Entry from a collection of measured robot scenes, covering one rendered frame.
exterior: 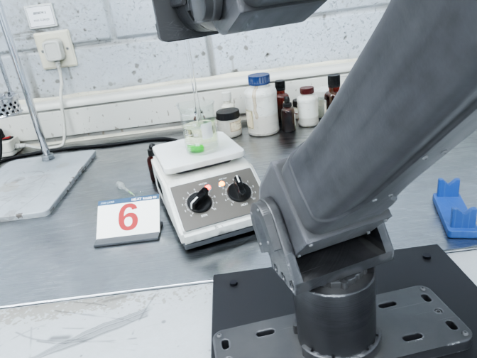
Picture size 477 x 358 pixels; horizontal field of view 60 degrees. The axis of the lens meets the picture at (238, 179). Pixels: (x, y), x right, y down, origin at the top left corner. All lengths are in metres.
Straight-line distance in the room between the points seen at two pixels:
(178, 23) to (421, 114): 0.35
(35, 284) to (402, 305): 0.42
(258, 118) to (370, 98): 0.72
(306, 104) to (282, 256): 0.67
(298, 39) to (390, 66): 0.91
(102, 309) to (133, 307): 0.03
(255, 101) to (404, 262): 0.54
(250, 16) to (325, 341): 0.24
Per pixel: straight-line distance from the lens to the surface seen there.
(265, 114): 0.90
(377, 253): 0.32
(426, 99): 0.17
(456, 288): 0.44
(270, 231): 0.29
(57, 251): 0.63
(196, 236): 0.53
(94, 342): 0.46
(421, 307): 0.40
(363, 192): 0.23
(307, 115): 0.95
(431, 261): 0.48
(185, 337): 0.43
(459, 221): 0.55
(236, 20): 0.30
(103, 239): 0.61
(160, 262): 0.53
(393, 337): 0.37
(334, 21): 1.10
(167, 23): 0.48
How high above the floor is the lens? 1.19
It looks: 24 degrees down
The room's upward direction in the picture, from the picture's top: 7 degrees counter-clockwise
